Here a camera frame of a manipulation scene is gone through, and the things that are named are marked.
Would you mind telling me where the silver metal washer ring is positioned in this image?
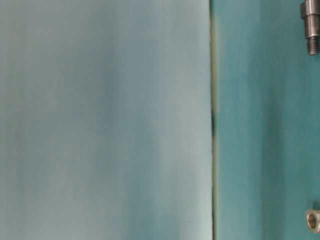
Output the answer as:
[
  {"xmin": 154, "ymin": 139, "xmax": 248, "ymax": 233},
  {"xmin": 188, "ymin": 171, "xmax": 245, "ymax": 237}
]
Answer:
[{"xmin": 306, "ymin": 208, "xmax": 320, "ymax": 235}]

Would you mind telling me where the dark steel threaded shaft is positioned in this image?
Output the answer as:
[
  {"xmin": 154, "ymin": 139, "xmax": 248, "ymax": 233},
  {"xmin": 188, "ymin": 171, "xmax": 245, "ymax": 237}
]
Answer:
[{"xmin": 300, "ymin": 0, "xmax": 320, "ymax": 56}]

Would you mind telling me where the green table mat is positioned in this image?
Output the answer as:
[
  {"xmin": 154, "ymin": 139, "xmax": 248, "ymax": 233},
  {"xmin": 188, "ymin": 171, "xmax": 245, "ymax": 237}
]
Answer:
[{"xmin": 211, "ymin": 0, "xmax": 320, "ymax": 240}]

